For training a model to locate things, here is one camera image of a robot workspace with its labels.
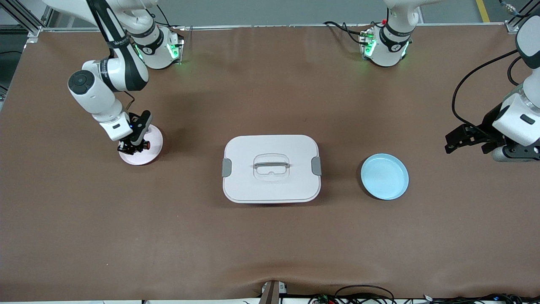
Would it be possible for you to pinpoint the silver table edge rail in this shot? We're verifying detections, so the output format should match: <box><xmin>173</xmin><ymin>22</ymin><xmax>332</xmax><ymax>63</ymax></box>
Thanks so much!
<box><xmin>38</xmin><ymin>23</ymin><xmax>509</xmax><ymax>33</ymax></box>

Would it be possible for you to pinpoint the grey box lid handle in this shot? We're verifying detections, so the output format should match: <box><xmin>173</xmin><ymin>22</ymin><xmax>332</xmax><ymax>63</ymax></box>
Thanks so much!
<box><xmin>253</xmin><ymin>160</ymin><xmax>291</xmax><ymax>169</ymax></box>

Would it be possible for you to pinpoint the aluminium frame post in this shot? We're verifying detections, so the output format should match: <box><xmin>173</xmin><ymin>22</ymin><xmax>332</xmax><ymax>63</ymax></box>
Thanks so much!
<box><xmin>0</xmin><ymin>0</ymin><xmax>57</xmax><ymax>38</ymax></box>
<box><xmin>506</xmin><ymin>0</ymin><xmax>540</xmax><ymax>34</ymax></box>

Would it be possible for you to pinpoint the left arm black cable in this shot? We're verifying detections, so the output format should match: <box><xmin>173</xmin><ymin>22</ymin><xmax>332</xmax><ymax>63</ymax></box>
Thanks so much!
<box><xmin>451</xmin><ymin>50</ymin><xmax>524</xmax><ymax>138</ymax></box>

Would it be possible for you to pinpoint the light blue round plate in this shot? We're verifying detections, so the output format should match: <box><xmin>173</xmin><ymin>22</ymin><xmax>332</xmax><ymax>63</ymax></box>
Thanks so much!
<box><xmin>361</xmin><ymin>153</ymin><xmax>410</xmax><ymax>201</ymax></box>

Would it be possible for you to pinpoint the black looped cable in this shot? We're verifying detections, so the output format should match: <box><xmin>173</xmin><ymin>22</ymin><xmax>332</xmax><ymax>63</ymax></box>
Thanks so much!
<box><xmin>335</xmin><ymin>285</ymin><xmax>396</xmax><ymax>304</ymax></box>

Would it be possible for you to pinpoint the white lidded storage box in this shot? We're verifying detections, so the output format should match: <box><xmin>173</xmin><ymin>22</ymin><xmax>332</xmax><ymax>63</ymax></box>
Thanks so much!
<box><xmin>222</xmin><ymin>135</ymin><xmax>322</xmax><ymax>204</ymax></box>

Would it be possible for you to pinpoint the right base black cable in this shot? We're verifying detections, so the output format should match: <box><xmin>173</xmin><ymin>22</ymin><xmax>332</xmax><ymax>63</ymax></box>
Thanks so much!
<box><xmin>154</xmin><ymin>2</ymin><xmax>172</xmax><ymax>28</ymax></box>

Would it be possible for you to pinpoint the black cable bundle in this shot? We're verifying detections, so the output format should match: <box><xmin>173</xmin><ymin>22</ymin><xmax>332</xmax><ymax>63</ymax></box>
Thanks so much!
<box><xmin>422</xmin><ymin>293</ymin><xmax>540</xmax><ymax>304</ymax></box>

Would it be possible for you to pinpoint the left base black cable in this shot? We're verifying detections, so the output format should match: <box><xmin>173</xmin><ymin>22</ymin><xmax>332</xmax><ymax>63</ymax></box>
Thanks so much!
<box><xmin>323</xmin><ymin>20</ymin><xmax>367</xmax><ymax>45</ymax></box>

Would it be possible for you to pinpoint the base black cable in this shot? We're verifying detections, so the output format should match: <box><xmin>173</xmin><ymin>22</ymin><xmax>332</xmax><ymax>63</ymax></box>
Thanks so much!
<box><xmin>154</xmin><ymin>2</ymin><xmax>172</xmax><ymax>28</ymax></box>
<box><xmin>323</xmin><ymin>20</ymin><xmax>367</xmax><ymax>45</ymax></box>

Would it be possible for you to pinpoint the pink round plate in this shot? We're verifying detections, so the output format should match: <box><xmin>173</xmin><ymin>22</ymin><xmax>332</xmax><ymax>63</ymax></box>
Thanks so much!
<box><xmin>118</xmin><ymin>124</ymin><xmax>164</xmax><ymax>166</ymax></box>

